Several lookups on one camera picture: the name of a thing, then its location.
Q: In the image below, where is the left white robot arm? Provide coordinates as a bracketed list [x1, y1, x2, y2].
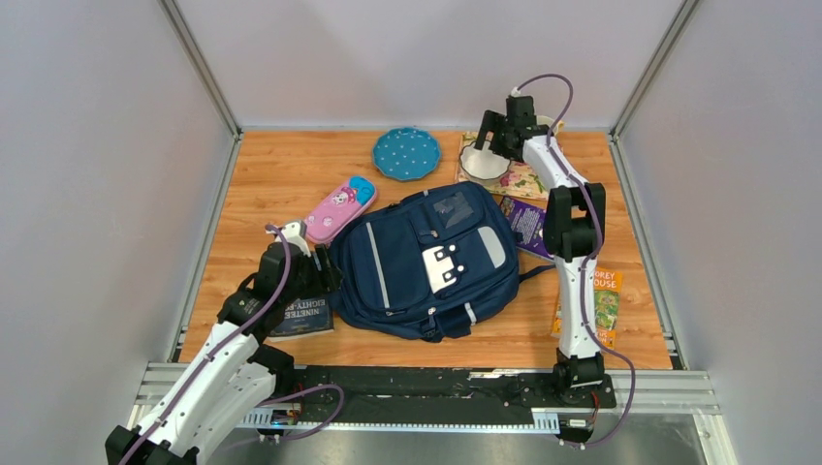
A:
[105, 240, 341, 464]

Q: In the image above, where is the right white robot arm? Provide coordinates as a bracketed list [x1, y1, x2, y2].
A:
[474, 93, 605, 406]

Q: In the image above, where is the yellow ceramic mug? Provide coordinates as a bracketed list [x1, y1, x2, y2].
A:
[536, 115, 565, 139]

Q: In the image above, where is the pink cartoon pencil case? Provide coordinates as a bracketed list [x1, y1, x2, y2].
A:
[304, 176, 377, 244]

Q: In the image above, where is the dark blue 1984 book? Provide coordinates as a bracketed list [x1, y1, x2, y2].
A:
[269, 296, 334, 341]

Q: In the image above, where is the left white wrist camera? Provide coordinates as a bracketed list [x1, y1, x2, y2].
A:
[280, 220, 311, 257]

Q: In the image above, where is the purple paperback book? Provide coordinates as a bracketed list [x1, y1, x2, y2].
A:
[499, 196, 554, 262]

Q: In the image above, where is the blue polka dot plate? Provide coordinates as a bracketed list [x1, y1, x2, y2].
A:
[371, 127, 442, 182]

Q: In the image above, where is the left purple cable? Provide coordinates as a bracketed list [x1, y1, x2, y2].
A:
[115, 223, 347, 465]

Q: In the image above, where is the navy blue student backpack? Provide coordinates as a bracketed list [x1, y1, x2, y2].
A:
[329, 181, 550, 343]

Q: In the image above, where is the orange Treehouse book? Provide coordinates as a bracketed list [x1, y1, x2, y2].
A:
[590, 266, 623, 350]

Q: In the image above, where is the white scalloped bowl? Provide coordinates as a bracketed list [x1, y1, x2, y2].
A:
[458, 141, 512, 185]

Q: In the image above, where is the floral rectangular tray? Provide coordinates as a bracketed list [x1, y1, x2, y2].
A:
[456, 132, 567, 201]

